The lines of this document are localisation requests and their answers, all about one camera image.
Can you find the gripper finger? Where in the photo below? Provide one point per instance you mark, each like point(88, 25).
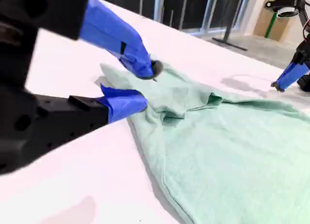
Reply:
point(291, 75)
point(111, 33)
point(121, 105)

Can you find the pale green T-shirt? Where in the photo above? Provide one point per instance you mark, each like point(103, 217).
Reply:
point(218, 149)

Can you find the brown cardboard box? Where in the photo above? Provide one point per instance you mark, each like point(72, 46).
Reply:
point(281, 25)

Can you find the green strip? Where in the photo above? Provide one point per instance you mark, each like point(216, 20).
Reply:
point(270, 25)

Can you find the black metal table stand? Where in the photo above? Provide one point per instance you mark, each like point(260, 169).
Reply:
point(228, 40)

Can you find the glass partition with metal frame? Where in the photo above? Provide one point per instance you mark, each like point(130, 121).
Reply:
point(184, 8)

